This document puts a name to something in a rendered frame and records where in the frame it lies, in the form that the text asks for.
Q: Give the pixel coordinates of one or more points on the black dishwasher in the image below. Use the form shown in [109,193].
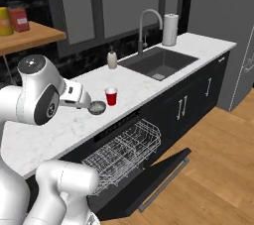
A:
[115,130]

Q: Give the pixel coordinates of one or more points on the dark grey sink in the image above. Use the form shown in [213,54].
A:
[160,61]

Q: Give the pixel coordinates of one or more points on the red plastic cup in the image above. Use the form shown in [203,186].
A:
[111,97]

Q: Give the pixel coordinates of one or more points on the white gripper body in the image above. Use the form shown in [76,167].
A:
[84,100]

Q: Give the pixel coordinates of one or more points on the grey framed window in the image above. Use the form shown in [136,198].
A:
[82,4]

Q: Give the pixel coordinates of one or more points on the black dishwasher door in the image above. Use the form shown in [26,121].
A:
[139,186]

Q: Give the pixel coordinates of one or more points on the grey speckled bowl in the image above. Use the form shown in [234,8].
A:
[97,107]

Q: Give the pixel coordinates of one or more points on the beige soap dispenser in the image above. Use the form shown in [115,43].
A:
[112,59]

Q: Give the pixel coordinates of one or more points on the grey fridge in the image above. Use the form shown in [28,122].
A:
[228,37]

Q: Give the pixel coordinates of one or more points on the red canister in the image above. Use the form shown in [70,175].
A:
[19,19]

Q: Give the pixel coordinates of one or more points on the grey curved tap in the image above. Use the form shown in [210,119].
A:
[141,34]

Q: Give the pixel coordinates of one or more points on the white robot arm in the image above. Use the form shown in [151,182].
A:
[39,87]

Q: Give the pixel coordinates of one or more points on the black drawer front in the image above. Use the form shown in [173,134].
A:
[222,61]

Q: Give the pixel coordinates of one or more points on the white paper towel roll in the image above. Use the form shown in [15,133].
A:
[170,30]

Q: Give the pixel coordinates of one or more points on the black cupboard door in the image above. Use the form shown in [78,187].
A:
[215,87]
[167,126]
[192,103]

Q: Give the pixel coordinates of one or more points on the wooden shelf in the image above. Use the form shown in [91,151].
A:
[29,37]

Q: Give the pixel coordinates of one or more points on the yellow canister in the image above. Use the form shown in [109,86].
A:
[5,22]

